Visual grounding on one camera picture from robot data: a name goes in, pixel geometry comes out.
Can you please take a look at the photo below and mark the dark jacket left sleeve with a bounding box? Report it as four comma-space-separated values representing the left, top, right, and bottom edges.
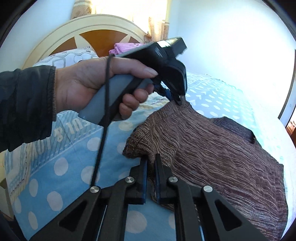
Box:
1, 65, 56, 152

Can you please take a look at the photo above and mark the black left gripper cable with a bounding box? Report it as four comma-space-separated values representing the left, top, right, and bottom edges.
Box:
89, 54, 115, 188

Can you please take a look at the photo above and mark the beige patterned curtain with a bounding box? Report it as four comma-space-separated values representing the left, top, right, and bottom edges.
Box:
70, 0, 171, 41

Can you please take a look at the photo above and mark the white patterned pillow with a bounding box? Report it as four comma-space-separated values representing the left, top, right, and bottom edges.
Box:
33, 46, 98, 68

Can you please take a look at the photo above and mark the blue patterned bed blanket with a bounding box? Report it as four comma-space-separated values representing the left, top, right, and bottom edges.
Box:
4, 73, 295, 238

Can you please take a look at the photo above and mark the brown striped knit sweater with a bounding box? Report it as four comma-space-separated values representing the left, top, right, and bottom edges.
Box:
123, 101, 288, 240

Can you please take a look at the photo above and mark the folded pink quilt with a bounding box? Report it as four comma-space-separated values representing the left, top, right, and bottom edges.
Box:
109, 43, 144, 55

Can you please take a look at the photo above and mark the cream and wood headboard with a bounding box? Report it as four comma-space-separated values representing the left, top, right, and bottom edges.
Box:
22, 15, 148, 68

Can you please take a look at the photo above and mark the person's left hand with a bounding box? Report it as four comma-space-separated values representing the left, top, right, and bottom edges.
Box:
55, 57, 158, 120

